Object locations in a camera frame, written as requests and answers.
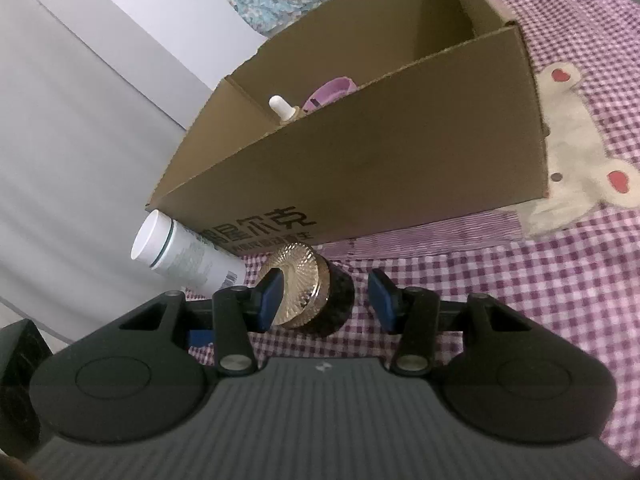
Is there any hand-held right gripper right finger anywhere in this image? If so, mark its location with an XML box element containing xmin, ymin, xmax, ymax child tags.
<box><xmin>367</xmin><ymin>269</ymin><xmax>527</xmax><ymax>376</ymax></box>

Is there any white tube with teal ring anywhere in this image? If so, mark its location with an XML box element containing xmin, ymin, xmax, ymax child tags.
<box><xmin>130</xmin><ymin>209</ymin><xmax>247</xmax><ymax>298</ymax></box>

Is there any dropper bottle with white cap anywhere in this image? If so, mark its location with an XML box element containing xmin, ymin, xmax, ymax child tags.
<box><xmin>268</xmin><ymin>95</ymin><xmax>302</xmax><ymax>124</ymax></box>

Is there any brown cardboard box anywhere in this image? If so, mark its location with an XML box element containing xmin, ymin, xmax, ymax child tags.
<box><xmin>145</xmin><ymin>0</ymin><xmax>551</xmax><ymax>257</ymax></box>

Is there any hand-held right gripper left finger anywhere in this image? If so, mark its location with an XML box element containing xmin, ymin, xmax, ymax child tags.
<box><xmin>117</xmin><ymin>267</ymin><xmax>287</xmax><ymax>376</ymax></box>

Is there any black jar with gold lid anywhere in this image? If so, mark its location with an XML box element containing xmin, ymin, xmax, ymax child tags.
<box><xmin>256</xmin><ymin>241</ymin><xmax>331</xmax><ymax>328</ymax></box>

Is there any pink plastic round object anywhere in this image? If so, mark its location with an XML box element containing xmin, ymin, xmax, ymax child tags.
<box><xmin>302</xmin><ymin>75</ymin><xmax>359</xmax><ymax>112</ymax></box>

